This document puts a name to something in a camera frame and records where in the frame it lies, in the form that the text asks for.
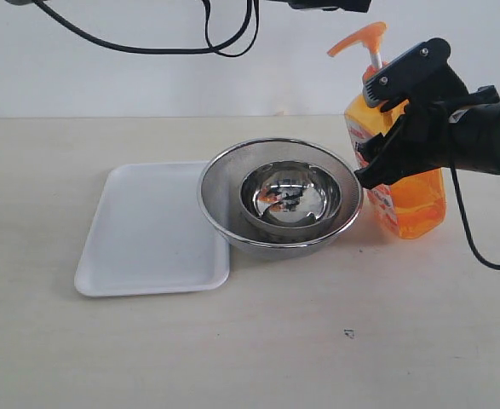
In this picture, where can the large steel mesh colander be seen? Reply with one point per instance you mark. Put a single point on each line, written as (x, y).
(218, 197)

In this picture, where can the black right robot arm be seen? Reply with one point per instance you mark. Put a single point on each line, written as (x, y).
(442, 124)

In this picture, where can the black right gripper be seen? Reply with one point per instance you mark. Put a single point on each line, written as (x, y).
(462, 132)

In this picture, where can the small shiny steel bowl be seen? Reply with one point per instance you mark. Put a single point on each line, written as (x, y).
(289, 197)

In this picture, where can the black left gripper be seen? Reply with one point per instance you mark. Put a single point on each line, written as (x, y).
(357, 6)

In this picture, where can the white rectangular plastic tray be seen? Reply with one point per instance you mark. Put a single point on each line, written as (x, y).
(148, 235)

